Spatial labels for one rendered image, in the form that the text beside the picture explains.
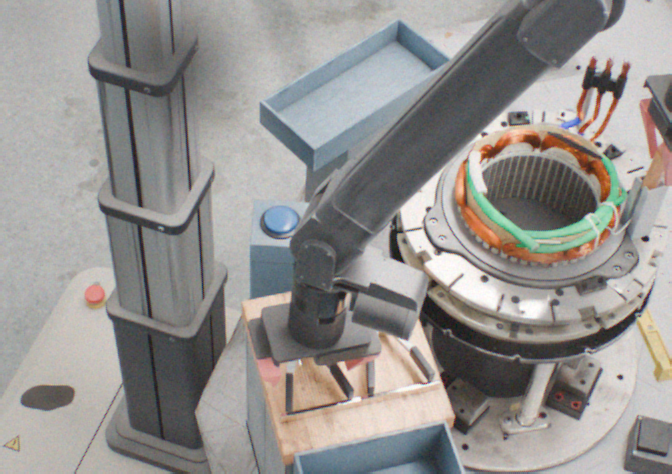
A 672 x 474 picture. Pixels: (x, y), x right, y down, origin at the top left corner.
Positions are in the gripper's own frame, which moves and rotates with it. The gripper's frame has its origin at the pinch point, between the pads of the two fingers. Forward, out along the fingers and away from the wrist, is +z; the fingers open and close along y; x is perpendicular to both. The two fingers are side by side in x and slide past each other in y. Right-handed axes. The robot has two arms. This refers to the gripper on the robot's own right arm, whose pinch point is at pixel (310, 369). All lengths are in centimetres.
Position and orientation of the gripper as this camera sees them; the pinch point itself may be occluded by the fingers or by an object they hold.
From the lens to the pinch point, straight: 136.6
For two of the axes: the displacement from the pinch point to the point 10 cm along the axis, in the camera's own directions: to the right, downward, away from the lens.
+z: -0.8, 5.9, 8.0
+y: 9.6, -1.7, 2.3
